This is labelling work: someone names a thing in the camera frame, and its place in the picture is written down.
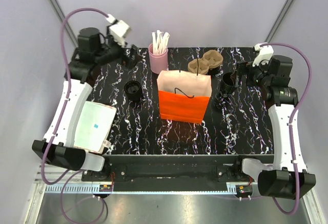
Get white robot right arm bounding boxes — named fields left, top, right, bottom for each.
left=231, top=55, right=316, bottom=200

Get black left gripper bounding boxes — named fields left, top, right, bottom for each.
left=93, top=26, right=141, bottom=69

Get pink straw holder cup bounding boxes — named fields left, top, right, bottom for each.
left=148, top=43, right=169, bottom=74

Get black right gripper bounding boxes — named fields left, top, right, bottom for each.
left=231, top=57, right=272, bottom=89

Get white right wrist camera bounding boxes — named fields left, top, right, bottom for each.
left=252, top=43, right=274, bottom=67

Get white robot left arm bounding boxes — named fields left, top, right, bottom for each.
left=32, top=25, right=141, bottom=181

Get orange paper bag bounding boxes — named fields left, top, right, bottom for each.
left=157, top=70, right=212, bottom=124

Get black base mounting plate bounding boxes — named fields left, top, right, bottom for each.
left=81, top=154, right=263, bottom=192

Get white napkin stack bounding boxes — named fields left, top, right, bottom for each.
left=74, top=101, right=117, bottom=155

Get grey slotted cable duct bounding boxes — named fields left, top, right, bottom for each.
left=45, top=182, right=252, bottom=195

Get brown cardboard cup carrier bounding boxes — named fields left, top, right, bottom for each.
left=188, top=50, right=223, bottom=75

